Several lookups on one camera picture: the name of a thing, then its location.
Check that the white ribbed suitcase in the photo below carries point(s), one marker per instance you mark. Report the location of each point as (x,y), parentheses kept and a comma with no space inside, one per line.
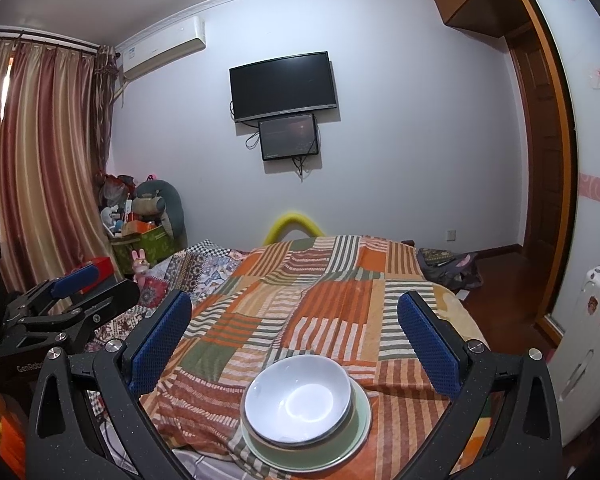
(590,350)

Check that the green box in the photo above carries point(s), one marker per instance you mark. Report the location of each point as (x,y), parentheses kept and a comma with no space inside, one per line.
(145,245)

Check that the green plate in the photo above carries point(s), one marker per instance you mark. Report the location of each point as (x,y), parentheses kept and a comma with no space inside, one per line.
(360,420)

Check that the red box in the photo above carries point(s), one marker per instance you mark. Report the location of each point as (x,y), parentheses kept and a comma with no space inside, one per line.
(102,266)

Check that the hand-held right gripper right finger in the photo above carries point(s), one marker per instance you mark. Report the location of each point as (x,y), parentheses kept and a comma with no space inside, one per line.
(430,345)

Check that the colourful round rug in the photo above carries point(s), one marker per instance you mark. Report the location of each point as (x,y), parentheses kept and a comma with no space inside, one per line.
(460,310)

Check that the orange bag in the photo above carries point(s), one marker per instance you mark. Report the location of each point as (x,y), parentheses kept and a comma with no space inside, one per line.
(5,440)

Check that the yellow foam arch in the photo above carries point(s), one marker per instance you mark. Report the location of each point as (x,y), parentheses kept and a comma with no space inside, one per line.
(292,220)

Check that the pile of assorted toys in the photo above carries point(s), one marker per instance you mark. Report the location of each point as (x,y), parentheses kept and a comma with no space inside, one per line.
(117,205)

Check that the pink rabbit toy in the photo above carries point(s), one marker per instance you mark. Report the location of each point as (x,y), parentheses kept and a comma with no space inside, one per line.
(140,267)

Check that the striped brown curtain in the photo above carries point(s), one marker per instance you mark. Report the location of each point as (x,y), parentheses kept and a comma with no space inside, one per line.
(40,160)

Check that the dark bag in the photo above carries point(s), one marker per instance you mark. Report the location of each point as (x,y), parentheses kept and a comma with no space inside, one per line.
(445,267)

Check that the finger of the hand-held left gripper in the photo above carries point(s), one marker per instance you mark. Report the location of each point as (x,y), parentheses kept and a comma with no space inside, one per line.
(115,295)
(72,277)

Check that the striped orange patchwork blanket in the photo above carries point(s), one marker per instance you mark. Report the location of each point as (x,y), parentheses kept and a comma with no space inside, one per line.
(305,300)

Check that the white heart-print wardrobe door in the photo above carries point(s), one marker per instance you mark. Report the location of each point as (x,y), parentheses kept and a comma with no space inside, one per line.
(580,160)

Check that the small black wall monitor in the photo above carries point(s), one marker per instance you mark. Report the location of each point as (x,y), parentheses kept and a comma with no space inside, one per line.
(289,137)

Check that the white air conditioner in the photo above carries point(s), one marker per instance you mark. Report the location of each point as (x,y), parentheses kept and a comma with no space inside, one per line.
(162,47)

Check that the black wall television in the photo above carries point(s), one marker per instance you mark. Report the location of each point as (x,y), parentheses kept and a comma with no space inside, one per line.
(282,85)

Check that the white bowl with black dots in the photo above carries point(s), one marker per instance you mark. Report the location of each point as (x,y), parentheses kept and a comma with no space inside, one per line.
(295,400)

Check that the wooden door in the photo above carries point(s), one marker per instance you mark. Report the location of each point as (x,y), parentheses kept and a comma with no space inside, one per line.
(540,185)

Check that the checked patterned quilt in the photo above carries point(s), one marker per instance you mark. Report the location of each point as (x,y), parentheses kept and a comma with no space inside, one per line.
(200,270)

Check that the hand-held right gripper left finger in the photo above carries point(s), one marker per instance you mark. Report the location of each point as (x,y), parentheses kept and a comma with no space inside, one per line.
(160,345)

